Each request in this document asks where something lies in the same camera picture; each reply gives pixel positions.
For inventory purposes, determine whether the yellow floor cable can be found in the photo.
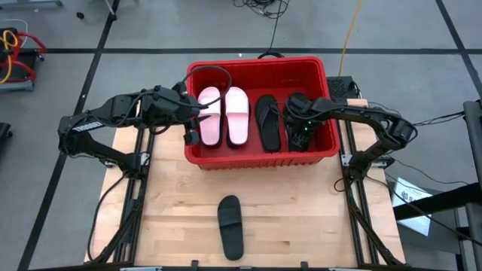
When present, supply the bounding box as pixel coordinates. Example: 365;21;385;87
337;0;365;78

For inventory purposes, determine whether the black table edge bar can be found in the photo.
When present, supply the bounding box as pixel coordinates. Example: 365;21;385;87
29;264;453;271

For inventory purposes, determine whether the white printed paper sheet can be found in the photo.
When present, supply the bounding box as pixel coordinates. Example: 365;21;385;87
391;176;434;237

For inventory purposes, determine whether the red metal cart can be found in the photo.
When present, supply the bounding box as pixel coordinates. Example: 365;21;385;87
0;18;48;93

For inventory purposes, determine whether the black vented box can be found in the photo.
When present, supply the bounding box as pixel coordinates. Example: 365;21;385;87
326;76;358;101

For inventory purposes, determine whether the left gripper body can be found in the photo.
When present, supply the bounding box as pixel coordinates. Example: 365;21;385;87
161;83;200;147

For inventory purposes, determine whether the grey metal base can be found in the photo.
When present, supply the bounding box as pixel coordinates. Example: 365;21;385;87
0;0;64;9

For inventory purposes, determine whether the red plastic bin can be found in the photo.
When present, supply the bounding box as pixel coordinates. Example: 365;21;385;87
183;55;342;171

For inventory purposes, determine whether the black aluminium frame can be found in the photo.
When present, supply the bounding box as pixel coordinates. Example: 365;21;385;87
326;96;406;266
89;84;185;264

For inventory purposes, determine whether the pink slide sandal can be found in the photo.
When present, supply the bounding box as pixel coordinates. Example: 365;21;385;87
224;86;251;146
197;86;222;147

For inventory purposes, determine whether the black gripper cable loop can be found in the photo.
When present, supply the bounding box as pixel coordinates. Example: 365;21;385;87
179;65;233;110

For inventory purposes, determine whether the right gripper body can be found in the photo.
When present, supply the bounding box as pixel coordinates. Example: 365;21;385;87
285;93;323;154

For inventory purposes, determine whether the black arm base cable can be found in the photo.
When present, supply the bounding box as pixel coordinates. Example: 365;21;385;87
87;175;127;263

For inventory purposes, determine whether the black rubber slide sandal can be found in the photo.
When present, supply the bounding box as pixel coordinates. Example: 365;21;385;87
217;194;245;261
288;92;316;154

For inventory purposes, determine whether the black flip-flop sandal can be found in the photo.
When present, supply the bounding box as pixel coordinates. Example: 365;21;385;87
255;94;282;154

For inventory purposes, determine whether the yellow hose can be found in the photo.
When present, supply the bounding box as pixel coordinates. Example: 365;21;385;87
0;29;20;84

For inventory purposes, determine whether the black floor cable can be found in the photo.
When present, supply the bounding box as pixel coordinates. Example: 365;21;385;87
258;0;285;59

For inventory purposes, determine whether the black cable bundle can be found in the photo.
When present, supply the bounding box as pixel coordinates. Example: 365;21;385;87
232;0;291;19

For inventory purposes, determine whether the black metal stand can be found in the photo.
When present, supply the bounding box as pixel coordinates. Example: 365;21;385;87
393;99;482;271

